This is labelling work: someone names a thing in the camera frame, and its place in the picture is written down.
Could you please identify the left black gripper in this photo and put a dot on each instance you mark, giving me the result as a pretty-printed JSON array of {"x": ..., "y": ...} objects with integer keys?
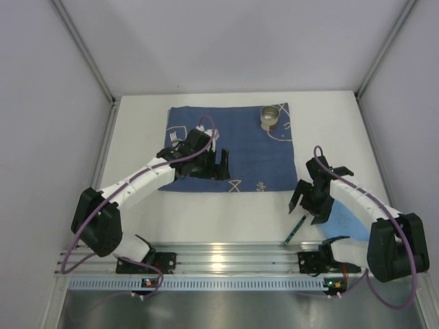
[{"x": 208, "y": 166}]

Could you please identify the spoon with green handle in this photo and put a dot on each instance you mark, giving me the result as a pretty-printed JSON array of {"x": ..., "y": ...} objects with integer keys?
[{"x": 295, "y": 229}]

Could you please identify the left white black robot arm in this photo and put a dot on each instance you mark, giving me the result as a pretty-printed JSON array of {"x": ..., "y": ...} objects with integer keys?
[{"x": 98, "y": 220}]

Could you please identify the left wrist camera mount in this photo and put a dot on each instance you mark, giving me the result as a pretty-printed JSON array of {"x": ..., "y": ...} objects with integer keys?
[{"x": 210, "y": 132}]

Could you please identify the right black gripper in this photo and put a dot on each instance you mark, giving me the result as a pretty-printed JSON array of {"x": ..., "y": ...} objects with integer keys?
[{"x": 314, "y": 205}]

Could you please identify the small metal cup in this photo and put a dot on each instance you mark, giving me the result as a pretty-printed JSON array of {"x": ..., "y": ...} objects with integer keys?
[{"x": 269, "y": 117}]

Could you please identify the fork with green handle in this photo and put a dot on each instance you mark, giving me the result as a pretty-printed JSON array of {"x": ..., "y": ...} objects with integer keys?
[{"x": 174, "y": 138}]

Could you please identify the blue cloth placemat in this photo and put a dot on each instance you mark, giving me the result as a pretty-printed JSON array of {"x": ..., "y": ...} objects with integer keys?
[{"x": 259, "y": 161}]

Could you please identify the perforated grey cable duct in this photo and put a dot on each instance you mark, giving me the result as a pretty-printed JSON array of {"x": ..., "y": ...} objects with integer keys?
[{"x": 206, "y": 284}]

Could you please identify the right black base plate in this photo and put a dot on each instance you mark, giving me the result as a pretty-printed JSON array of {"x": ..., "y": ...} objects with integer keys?
[{"x": 314, "y": 264}]

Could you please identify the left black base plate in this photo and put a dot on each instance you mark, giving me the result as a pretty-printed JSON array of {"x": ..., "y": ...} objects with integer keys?
[{"x": 164, "y": 261}]

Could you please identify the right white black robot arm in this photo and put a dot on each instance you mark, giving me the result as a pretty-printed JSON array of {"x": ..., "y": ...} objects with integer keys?
[{"x": 396, "y": 246}]

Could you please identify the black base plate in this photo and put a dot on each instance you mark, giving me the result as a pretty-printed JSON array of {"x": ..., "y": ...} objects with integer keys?
[
  {"x": 164, "y": 261},
  {"x": 314, "y": 264}
]

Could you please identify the blue plastic plate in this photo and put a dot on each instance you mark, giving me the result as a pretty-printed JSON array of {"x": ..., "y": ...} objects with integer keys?
[{"x": 342, "y": 222}]

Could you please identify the aluminium rail frame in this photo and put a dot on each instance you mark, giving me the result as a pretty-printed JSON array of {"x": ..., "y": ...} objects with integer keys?
[{"x": 213, "y": 260}]

